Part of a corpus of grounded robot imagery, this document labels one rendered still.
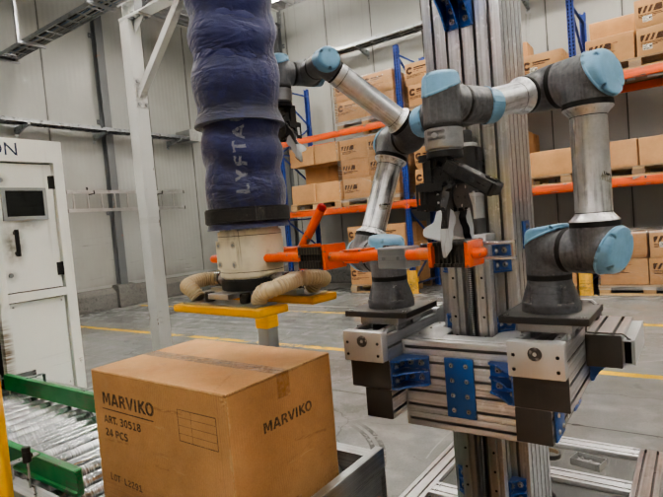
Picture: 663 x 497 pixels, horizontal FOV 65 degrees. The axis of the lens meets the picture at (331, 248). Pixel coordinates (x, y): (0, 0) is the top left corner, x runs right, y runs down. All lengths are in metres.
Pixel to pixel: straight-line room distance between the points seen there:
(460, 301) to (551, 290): 0.32
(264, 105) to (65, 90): 10.13
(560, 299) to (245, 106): 0.94
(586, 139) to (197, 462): 1.23
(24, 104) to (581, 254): 10.30
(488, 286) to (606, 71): 0.66
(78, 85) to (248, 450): 10.58
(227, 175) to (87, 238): 9.81
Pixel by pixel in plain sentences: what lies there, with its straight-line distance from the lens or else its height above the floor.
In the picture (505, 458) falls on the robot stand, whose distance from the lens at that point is 1.82.
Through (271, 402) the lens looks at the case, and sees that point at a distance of 1.39.
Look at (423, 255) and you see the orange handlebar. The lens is 1.06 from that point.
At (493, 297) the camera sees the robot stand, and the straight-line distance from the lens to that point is 1.66.
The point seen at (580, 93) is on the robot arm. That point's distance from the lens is 1.41.
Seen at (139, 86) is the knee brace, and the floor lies 2.55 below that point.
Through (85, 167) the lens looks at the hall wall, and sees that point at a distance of 11.25.
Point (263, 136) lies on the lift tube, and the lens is 1.36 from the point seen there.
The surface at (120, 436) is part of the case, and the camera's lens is 1.70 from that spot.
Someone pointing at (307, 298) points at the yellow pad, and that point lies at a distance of 1.36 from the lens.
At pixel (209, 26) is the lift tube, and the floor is 1.83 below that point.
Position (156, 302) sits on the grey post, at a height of 0.80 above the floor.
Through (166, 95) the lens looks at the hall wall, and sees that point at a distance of 12.73.
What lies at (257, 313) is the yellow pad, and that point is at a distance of 1.22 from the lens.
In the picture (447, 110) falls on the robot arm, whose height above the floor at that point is 1.52.
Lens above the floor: 1.32
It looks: 3 degrees down
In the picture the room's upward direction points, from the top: 5 degrees counter-clockwise
